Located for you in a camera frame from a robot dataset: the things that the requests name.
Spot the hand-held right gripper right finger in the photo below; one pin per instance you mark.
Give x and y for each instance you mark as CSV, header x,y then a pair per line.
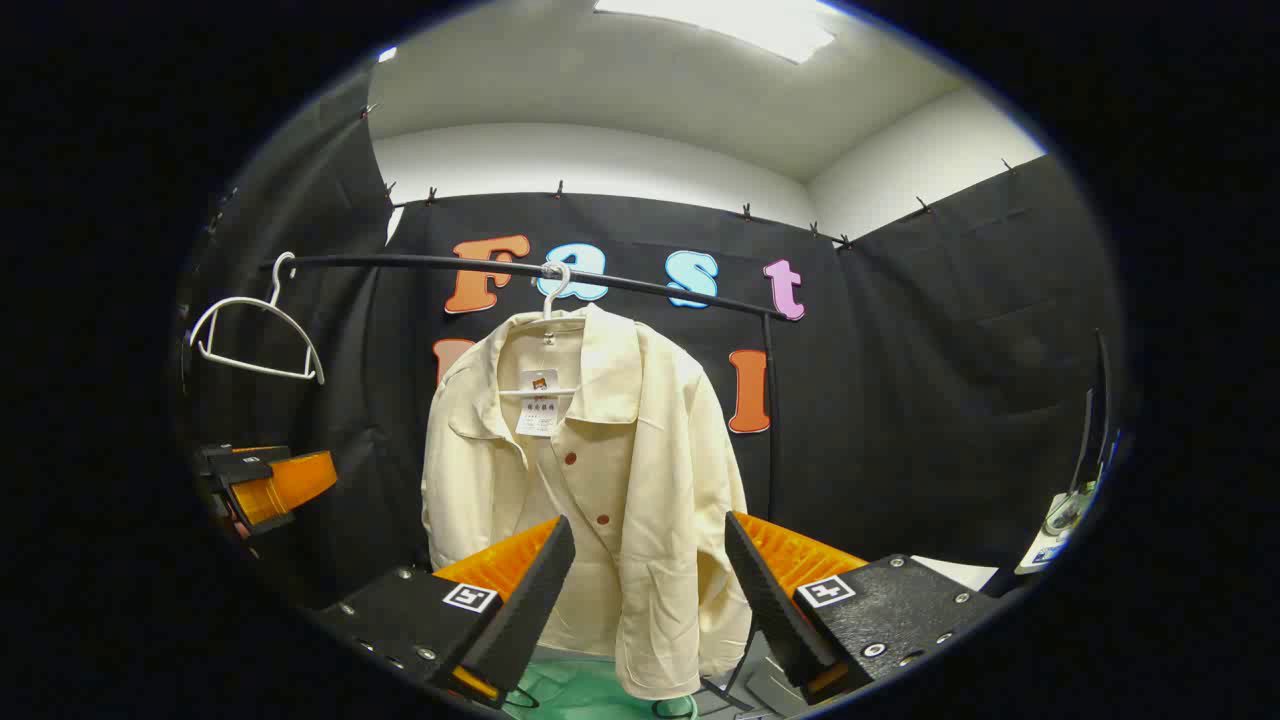
x,y
775,610

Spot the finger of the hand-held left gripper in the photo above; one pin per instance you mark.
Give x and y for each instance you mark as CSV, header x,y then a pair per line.
x,y
240,462
290,485

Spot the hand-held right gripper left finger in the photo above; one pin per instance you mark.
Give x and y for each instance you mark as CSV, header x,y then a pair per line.
x,y
530,620

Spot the green laundry hamper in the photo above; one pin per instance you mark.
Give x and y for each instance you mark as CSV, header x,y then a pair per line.
x,y
570,690

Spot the cream button shirt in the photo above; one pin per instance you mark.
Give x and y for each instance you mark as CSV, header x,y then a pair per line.
x,y
650,450

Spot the white plastic hanger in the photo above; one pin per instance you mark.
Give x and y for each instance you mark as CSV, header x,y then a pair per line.
x,y
549,305
245,298

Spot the grey metal base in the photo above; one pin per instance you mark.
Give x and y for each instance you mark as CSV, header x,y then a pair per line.
x,y
765,690

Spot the black backdrop cloth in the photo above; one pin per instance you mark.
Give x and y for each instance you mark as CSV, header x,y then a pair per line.
x,y
900,400

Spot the dark monitor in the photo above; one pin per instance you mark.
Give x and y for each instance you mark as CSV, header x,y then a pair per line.
x,y
1100,420

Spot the row of black cloth clips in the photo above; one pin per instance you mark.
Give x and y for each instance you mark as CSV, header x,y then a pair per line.
x,y
559,188

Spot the large ceiling light panel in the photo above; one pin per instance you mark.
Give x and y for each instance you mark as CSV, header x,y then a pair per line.
x,y
720,25

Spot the black clothes rail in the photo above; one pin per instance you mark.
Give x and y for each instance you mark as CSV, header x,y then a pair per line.
x,y
400,260

